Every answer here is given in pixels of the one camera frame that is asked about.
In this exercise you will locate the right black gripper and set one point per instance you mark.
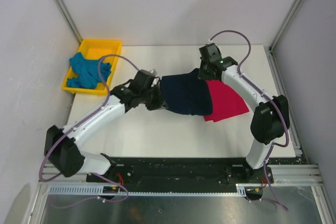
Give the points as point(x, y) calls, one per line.
point(202, 75)

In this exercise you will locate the right aluminium frame post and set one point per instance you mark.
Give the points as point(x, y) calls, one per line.
point(294, 8)

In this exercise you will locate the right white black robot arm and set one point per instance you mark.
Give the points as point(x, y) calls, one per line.
point(270, 122)

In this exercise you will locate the left aluminium frame post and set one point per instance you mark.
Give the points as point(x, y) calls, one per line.
point(68, 20)

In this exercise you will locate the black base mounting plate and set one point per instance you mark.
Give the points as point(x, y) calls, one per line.
point(231, 170)

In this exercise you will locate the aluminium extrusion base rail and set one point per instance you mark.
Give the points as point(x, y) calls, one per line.
point(298, 175)

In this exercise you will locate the aluminium frame post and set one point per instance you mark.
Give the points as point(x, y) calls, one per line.
point(294, 8)
point(68, 20)

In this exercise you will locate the magenta t-shirt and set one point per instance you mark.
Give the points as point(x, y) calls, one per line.
point(226, 102)

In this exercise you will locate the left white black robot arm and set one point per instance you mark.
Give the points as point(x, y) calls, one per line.
point(63, 146)

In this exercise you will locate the navy blue t-shirt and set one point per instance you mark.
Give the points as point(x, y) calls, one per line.
point(186, 94)

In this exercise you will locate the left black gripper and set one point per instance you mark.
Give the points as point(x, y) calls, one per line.
point(159, 103)

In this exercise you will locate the teal crumpled t-shirt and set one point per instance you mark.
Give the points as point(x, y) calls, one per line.
point(86, 71)

